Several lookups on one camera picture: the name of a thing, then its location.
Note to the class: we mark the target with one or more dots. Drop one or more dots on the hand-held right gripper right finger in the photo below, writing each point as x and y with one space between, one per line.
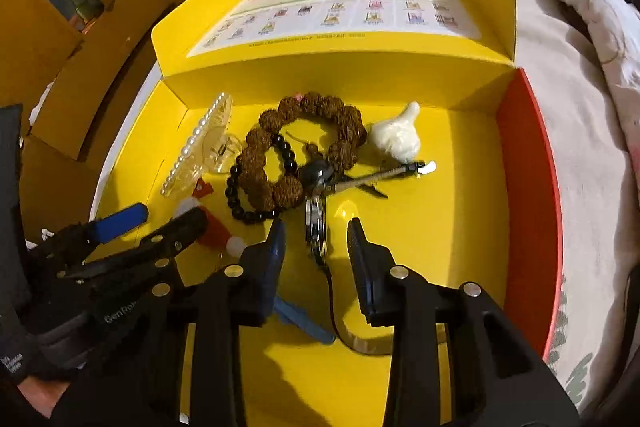
364 279

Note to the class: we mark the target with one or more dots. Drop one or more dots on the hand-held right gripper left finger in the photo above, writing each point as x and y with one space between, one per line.
276 257

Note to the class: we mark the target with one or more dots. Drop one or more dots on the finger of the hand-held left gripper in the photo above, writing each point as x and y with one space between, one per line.
185 227
122 219

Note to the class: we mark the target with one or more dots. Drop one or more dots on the red white santa hat clip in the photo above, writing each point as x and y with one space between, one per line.
216 232

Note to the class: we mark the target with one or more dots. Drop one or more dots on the yellow cardboard box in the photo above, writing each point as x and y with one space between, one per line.
450 207

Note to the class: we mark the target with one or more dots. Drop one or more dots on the white garlic-shaped ornament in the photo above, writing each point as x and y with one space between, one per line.
395 137

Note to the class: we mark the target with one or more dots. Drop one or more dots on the person's left hand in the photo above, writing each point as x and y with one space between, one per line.
35 394

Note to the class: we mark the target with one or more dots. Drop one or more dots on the clear pearl hair claw clip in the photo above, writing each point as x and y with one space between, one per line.
215 142

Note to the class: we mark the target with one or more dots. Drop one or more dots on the silver metal pick tool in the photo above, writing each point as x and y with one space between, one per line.
380 176

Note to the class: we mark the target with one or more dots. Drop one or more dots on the wooden wardrobe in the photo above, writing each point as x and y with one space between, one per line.
75 107

